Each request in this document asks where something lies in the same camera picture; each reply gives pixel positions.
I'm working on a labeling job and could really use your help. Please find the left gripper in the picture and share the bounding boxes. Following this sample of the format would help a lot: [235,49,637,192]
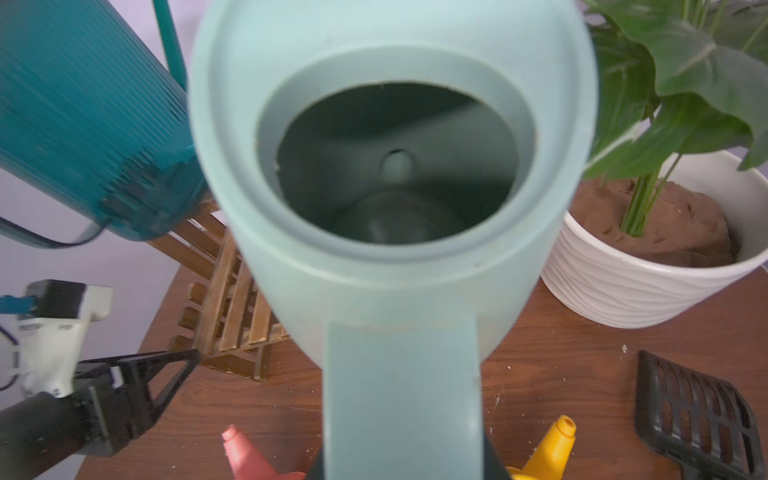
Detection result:
[74,349,200,456]

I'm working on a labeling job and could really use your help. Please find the wooden slatted shelf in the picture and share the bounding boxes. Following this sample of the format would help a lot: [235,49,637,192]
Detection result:
[149,198,290,382]

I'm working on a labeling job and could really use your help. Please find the pink watering can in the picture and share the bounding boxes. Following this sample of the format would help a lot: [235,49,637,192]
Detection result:
[221,425,306,480]

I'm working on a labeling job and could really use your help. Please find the dark teal watering can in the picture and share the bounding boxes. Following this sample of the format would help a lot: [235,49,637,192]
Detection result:
[1,1,206,243]

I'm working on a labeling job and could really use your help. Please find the light green watering can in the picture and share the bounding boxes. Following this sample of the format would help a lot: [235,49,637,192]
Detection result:
[189,1,598,479]

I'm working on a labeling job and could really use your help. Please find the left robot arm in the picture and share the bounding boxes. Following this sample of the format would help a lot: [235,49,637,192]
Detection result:
[1,349,200,479]

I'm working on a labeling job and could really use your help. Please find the yellow watering can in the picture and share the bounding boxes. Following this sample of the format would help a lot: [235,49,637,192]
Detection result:
[506,415,577,480]

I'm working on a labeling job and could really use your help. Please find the white ribbed plant pot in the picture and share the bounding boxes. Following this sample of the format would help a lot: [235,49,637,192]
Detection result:
[541,151,767,329]

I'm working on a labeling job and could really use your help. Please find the black plastic scoop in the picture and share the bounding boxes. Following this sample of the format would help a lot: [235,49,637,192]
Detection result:
[634,350,767,479]

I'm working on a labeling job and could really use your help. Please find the green monstera plant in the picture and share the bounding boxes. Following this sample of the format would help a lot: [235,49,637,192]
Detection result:
[585,1,767,237]

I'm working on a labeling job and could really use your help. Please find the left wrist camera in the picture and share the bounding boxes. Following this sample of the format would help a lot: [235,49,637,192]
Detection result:
[1,279,114,398]

